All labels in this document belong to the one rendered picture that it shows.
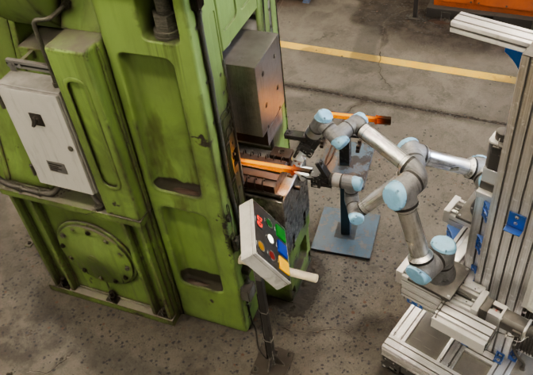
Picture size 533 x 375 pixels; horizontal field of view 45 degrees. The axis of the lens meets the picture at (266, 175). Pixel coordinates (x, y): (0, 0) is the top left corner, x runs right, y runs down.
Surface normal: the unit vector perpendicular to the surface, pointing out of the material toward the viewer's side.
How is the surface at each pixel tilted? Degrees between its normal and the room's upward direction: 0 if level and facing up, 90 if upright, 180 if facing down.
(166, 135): 89
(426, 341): 0
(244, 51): 0
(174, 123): 89
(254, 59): 0
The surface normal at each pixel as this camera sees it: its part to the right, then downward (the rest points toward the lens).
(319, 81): -0.09, -0.73
